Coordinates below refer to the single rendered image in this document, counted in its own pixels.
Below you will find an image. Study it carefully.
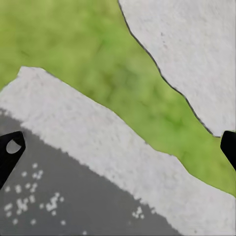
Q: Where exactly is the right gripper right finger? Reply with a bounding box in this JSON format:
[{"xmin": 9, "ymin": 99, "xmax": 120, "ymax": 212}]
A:
[{"xmin": 220, "ymin": 131, "xmax": 236, "ymax": 170}]

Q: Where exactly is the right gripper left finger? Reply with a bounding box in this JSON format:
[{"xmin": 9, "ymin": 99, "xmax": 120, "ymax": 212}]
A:
[{"xmin": 0, "ymin": 131, "xmax": 26, "ymax": 190}]

